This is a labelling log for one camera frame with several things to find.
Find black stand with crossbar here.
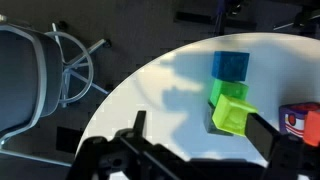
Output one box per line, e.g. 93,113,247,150
174,0,258,34

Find black tripod stand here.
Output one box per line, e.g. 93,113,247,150
273,8,320,36

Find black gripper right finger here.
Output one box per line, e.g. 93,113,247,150
244,112,285,162

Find orange-red toy cube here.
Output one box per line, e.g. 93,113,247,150
278,101,320,139

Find green embossed block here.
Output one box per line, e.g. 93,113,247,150
209,78,250,106

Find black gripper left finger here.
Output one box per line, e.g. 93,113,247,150
132,110,148,137

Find grey office chair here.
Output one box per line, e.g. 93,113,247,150
0,14,113,168

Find blue embossed block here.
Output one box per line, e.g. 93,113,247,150
211,50,251,83

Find grey embossed block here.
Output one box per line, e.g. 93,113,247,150
203,99,234,137

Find yellow-green embossed block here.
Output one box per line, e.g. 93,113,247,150
211,94,259,137

